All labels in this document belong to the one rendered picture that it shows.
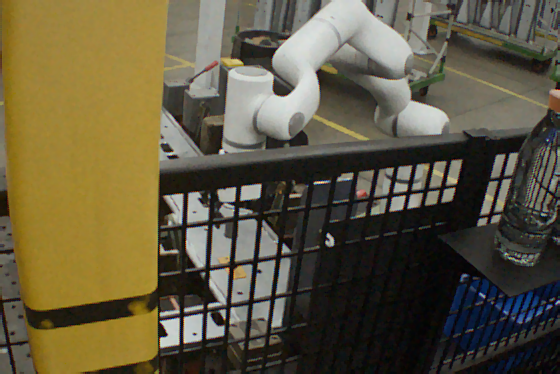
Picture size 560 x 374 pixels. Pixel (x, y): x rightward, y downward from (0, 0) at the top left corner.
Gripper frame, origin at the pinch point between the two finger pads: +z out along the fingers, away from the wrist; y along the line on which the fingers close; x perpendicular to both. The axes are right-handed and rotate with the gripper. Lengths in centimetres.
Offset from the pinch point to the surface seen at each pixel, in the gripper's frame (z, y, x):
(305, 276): -3.3, -1.2, 26.6
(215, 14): 43, -148, -386
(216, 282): 12.4, 5.2, 3.9
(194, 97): 1, -18, -76
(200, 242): 12.4, 3.0, -11.5
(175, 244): 6.7, 11.8, -3.9
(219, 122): 4, -21, -60
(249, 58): 51, -132, -277
